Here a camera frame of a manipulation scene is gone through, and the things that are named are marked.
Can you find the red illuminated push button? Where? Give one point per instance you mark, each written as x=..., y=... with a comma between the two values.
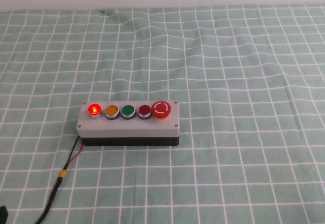
x=94, y=110

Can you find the red emergency stop mushroom button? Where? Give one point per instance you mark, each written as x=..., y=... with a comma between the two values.
x=161, y=108

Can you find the dark red push button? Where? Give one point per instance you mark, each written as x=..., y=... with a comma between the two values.
x=144, y=110

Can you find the green push button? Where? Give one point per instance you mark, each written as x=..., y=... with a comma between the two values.
x=128, y=110

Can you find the grey black button control box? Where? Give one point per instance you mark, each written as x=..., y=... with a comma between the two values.
x=127, y=130

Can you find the yellow push button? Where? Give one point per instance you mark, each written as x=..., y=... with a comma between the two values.
x=112, y=111

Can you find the green white checked tablecloth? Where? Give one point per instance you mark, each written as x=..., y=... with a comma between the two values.
x=228, y=81

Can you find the black object at table edge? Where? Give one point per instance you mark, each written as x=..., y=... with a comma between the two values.
x=3, y=215

